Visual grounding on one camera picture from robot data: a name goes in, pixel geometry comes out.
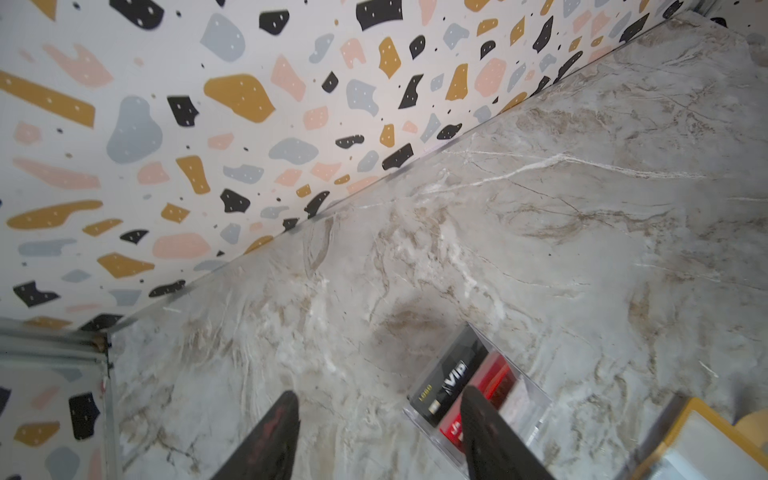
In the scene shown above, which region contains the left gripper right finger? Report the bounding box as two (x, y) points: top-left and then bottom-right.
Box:
(460, 386), (554, 480)

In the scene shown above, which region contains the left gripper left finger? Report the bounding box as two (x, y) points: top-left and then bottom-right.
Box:
(212, 390), (300, 480)

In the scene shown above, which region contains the grey credit card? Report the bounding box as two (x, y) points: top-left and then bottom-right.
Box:
(409, 324), (489, 427)

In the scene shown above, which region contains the yellow leather card holder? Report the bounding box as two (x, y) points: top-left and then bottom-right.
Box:
(631, 398), (767, 480)

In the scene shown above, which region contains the clear acrylic card box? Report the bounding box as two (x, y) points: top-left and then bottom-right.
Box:
(404, 322), (553, 479)

